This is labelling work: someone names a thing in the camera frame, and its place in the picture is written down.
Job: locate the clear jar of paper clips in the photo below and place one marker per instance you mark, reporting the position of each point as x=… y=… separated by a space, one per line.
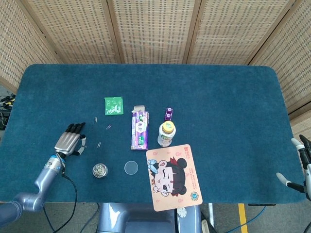
x=100 y=170

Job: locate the small purple lens case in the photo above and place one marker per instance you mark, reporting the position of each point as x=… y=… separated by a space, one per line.
x=168 y=114

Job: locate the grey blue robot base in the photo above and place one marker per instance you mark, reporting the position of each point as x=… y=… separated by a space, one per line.
x=136 y=218

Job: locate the woven folding screen panel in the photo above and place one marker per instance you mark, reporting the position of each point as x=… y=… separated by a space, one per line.
x=77 y=31
x=155 y=31
x=19 y=48
x=291 y=60
x=238 y=31

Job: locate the white table leg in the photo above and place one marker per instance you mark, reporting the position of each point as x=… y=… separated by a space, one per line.
x=211 y=213

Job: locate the clear round plastic lid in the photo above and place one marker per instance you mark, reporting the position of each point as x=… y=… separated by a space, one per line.
x=131 y=167

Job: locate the yellow capped drink bottle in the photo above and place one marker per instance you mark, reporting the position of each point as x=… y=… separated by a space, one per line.
x=166 y=136

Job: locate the white round knob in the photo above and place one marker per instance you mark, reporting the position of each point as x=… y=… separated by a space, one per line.
x=181 y=212

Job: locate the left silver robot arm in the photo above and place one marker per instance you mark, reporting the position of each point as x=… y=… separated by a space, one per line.
x=46 y=174

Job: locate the blue fuzzy table cloth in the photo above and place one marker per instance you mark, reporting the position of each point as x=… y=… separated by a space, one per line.
x=218 y=109

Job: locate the green foil sachet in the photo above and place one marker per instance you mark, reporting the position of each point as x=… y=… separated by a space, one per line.
x=113 y=106

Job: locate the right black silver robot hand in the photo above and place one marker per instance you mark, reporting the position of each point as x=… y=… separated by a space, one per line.
x=306 y=155

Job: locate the cartoon girl mouse pad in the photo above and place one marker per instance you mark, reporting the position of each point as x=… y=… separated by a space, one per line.
x=175 y=179

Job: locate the purple toothpaste box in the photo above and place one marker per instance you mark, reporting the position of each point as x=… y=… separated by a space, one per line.
x=139 y=128

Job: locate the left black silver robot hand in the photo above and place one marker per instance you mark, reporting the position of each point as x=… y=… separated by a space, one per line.
x=68 y=142

